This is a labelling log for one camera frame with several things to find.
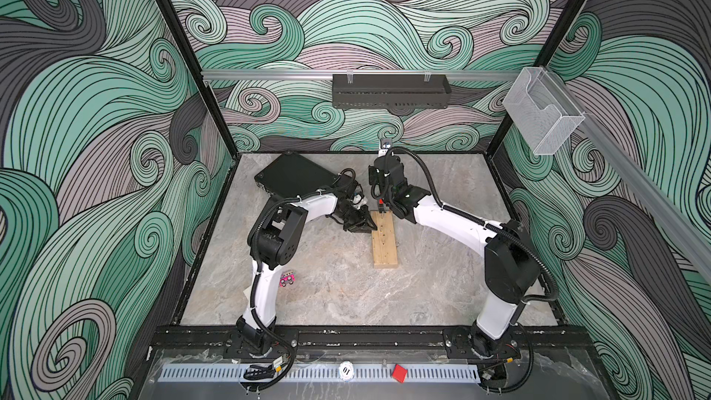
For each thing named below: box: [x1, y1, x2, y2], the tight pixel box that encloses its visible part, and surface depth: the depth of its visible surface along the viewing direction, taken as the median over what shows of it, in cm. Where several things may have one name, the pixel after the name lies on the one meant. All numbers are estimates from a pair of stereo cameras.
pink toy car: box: [278, 271, 297, 288], surface depth 85 cm
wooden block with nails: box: [370, 210, 399, 269], surface depth 90 cm
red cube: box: [392, 363, 409, 384], surface depth 70 cm
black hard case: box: [254, 150, 340, 201], surface depth 109 cm
